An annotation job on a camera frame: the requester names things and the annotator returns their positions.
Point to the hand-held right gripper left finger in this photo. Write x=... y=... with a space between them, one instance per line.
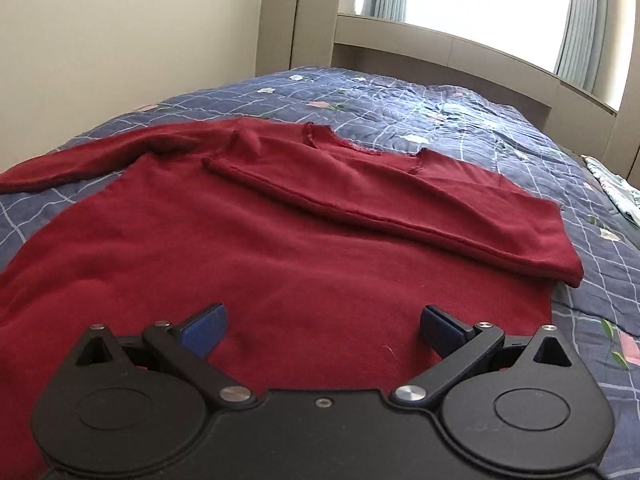
x=207 y=330

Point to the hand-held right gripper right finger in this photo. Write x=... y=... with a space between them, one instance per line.
x=440 y=330

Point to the red knit sweater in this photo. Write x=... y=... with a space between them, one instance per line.
x=300 y=270

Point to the light floral cloth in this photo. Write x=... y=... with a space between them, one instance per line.
x=617 y=190

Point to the blue checked floral quilt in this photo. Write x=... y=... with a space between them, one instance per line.
x=380 y=100

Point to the beige wardrobe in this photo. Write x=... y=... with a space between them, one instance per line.
x=631 y=140

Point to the beige bed headboard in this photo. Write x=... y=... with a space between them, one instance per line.
x=450 y=50

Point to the bright window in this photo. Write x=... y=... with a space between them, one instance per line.
x=480 y=5

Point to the beige tall cabinet panel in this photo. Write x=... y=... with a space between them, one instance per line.
x=295 y=10

